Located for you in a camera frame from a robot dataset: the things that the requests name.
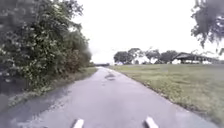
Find green grass verge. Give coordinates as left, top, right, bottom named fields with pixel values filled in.
left=109, top=63, right=224, bottom=127

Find row of trees and bushes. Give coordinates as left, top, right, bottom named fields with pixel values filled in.
left=0, top=0, right=95, bottom=96

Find overhanging tree branches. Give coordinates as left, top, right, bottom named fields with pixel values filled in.
left=190, top=0, right=224, bottom=56

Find row of distant trees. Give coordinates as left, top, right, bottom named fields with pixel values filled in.
left=112, top=47, right=180, bottom=66

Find grey asphalt path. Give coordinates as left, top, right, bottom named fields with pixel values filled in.
left=0, top=66, right=221, bottom=128

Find robot's own part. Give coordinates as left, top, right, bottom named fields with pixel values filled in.
left=144, top=116, right=160, bottom=128
left=71, top=118, right=85, bottom=128

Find grass strip under trees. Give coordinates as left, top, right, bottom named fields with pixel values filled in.
left=0, top=66, right=99, bottom=113

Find open shelter with dark roof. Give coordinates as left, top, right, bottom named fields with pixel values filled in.
left=171, top=51, right=224, bottom=65

